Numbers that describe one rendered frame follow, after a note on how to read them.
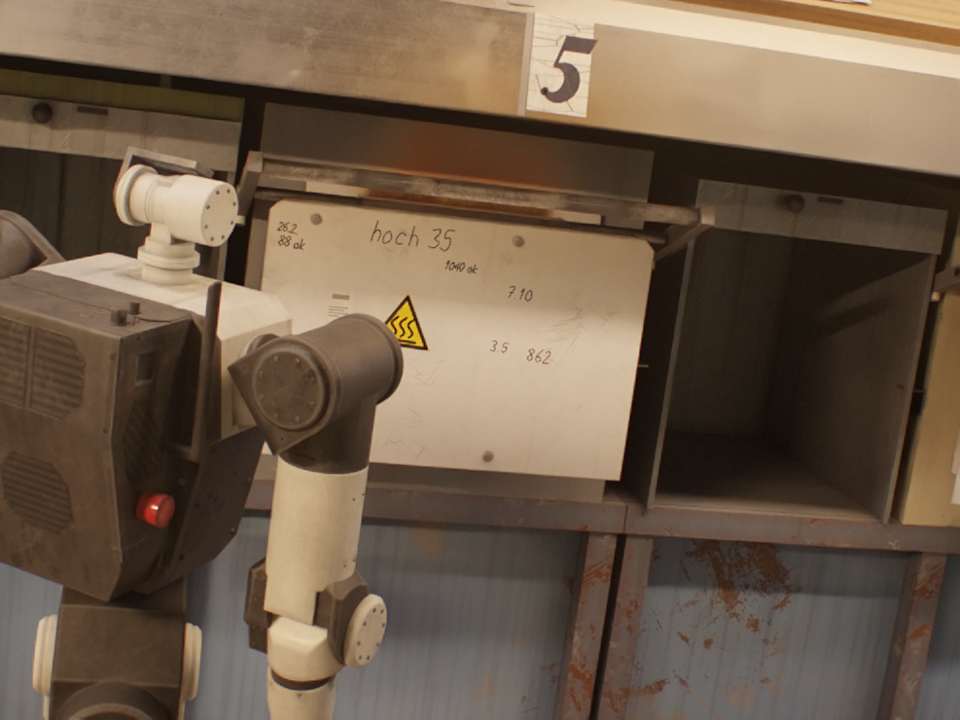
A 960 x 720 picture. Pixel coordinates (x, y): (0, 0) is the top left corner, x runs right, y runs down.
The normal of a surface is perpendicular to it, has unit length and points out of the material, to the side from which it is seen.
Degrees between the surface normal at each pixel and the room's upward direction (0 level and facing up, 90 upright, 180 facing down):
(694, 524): 90
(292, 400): 94
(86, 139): 90
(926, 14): 33
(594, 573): 90
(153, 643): 50
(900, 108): 80
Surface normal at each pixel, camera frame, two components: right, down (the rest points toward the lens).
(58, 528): -0.41, 0.41
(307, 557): -0.01, 0.24
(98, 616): 0.24, -0.49
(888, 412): -0.97, -0.09
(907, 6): 0.22, -0.72
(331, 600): -0.39, 0.17
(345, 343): 0.63, -0.67
